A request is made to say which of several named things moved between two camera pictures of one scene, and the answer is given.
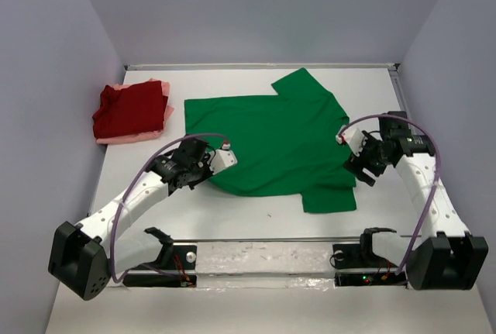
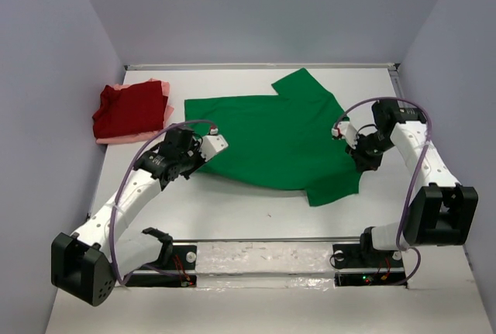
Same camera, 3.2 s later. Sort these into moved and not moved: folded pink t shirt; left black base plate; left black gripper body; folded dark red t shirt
Moved: left black gripper body
Not moved: folded dark red t shirt; folded pink t shirt; left black base plate
